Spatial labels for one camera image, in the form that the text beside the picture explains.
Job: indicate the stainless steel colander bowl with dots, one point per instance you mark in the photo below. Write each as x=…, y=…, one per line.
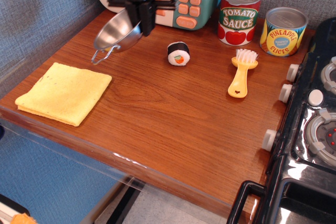
x=117, y=35

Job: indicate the yellow folded towel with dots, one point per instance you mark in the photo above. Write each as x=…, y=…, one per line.
x=65, y=94

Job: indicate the toy sushi roll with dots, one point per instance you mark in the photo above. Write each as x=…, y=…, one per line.
x=178, y=53

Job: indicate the tomato sauce can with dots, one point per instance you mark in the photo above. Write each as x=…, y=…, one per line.
x=237, y=21

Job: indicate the yellow dish brush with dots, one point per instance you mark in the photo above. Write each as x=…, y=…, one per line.
x=244, y=60

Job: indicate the pineapple slices can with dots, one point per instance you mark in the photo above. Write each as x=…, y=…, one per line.
x=283, y=31

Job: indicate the white stove knob upper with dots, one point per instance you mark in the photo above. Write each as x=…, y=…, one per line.
x=292, y=72

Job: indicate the white stove knob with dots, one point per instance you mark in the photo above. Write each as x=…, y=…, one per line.
x=285, y=93
x=292, y=72
x=269, y=139

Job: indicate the white stove knob middle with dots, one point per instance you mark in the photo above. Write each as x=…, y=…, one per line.
x=285, y=93

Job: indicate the white stove knob lower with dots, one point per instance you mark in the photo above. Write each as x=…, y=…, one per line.
x=269, y=139

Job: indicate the black toy stove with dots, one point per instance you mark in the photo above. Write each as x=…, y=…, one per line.
x=300, y=184

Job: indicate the orange object bottom left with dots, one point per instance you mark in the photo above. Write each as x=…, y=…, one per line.
x=23, y=219

